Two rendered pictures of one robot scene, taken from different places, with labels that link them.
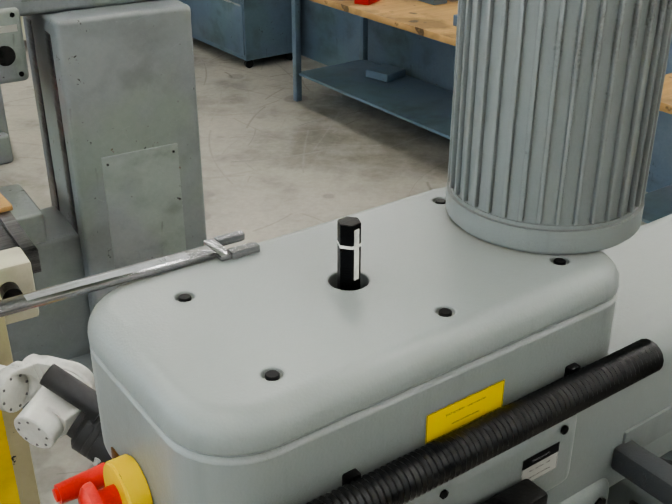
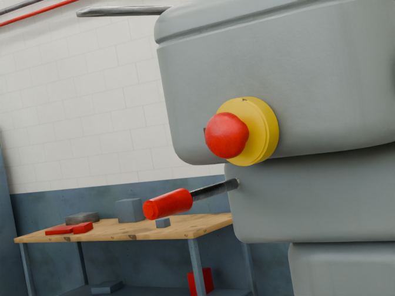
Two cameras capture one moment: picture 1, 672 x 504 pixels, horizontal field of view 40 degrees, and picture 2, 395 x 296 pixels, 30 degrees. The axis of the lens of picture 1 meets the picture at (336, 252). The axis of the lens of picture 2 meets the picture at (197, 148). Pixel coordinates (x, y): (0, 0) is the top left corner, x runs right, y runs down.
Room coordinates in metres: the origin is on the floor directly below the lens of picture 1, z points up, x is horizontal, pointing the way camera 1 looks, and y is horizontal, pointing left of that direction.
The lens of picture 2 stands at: (-0.02, 0.39, 1.79)
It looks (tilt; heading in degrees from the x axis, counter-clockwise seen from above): 3 degrees down; 345
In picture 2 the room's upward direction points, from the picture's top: 10 degrees counter-clockwise
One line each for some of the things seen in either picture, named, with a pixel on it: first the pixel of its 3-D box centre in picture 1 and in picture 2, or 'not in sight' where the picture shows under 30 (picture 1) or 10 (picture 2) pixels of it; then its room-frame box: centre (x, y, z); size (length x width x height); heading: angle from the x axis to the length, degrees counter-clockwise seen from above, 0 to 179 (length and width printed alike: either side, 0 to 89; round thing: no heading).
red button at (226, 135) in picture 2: (101, 502); (229, 134); (0.59, 0.19, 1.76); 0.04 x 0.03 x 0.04; 36
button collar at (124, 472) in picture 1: (128, 491); (245, 131); (0.60, 0.18, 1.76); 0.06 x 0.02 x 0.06; 36
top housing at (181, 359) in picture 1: (360, 348); (360, 60); (0.74, -0.02, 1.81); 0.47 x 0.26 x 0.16; 126
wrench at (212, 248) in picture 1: (131, 272); (171, 9); (0.74, 0.19, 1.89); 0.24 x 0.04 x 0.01; 123
